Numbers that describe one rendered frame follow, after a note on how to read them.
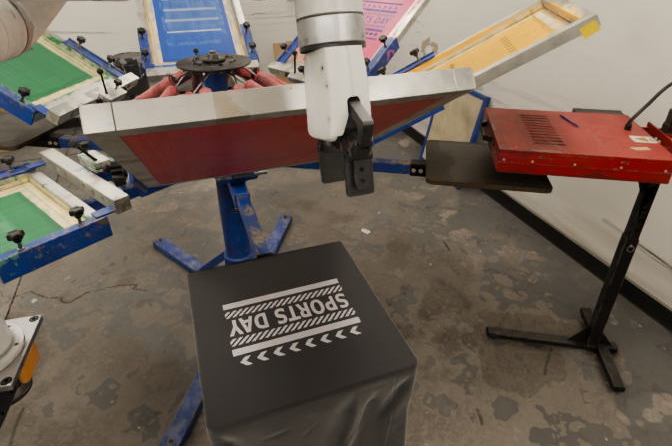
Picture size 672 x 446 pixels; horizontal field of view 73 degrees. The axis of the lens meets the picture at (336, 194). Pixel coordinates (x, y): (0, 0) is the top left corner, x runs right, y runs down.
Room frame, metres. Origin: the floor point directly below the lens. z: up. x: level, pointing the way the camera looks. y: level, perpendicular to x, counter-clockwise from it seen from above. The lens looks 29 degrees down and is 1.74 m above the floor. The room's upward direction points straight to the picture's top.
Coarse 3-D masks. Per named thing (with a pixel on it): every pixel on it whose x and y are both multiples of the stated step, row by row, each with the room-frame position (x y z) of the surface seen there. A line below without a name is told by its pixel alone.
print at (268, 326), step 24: (288, 288) 0.91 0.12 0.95; (312, 288) 0.91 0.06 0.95; (336, 288) 0.91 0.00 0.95; (240, 312) 0.82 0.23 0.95; (264, 312) 0.82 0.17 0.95; (288, 312) 0.82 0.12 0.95; (312, 312) 0.82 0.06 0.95; (336, 312) 0.82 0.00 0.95; (240, 336) 0.75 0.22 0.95; (264, 336) 0.75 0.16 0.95; (288, 336) 0.75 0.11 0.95; (312, 336) 0.75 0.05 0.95; (336, 336) 0.75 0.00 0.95; (240, 360) 0.68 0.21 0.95; (264, 360) 0.68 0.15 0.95
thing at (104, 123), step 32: (192, 96) 0.60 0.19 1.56; (224, 96) 0.61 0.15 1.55; (256, 96) 0.62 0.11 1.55; (288, 96) 0.64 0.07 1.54; (384, 96) 0.68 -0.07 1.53; (416, 96) 0.70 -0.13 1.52; (448, 96) 0.75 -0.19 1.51; (96, 128) 0.54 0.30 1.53; (128, 128) 0.55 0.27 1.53; (160, 128) 0.58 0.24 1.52; (128, 160) 0.74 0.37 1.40
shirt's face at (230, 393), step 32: (288, 256) 1.05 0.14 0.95; (320, 256) 1.05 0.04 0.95; (192, 288) 0.91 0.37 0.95; (224, 288) 0.91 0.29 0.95; (256, 288) 0.91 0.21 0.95; (352, 288) 0.91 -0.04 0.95; (224, 320) 0.80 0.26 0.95; (384, 320) 0.80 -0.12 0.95; (224, 352) 0.70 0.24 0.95; (320, 352) 0.70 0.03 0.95; (352, 352) 0.70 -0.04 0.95; (384, 352) 0.70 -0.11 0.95; (224, 384) 0.62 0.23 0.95; (256, 384) 0.62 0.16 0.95; (288, 384) 0.62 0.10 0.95; (320, 384) 0.62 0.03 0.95; (224, 416) 0.55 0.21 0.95
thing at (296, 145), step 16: (384, 112) 0.77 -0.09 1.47; (400, 112) 0.80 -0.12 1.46; (416, 112) 0.83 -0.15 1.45; (288, 128) 0.74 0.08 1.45; (304, 128) 0.77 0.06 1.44; (384, 128) 0.94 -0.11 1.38; (288, 144) 0.90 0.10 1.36; (304, 144) 0.95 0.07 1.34; (352, 144) 1.10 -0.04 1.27; (272, 160) 1.10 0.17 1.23; (288, 160) 1.16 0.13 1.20; (304, 160) 1.23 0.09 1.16
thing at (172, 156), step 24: (264, 120) 0.65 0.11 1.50; (288, 120) 0.68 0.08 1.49; (144, 144) 0.65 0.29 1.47; (168, 144) 0.68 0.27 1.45; (192, 144) 0.72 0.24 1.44; (216, 144) 0.75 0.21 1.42; (240, 144) 0.80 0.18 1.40; (264, 144) 0.85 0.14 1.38; (168, 168) 0.90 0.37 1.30; (192, 168) 0.97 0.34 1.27; (216, 168) 1.04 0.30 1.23; (240, 168) 1.13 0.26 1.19
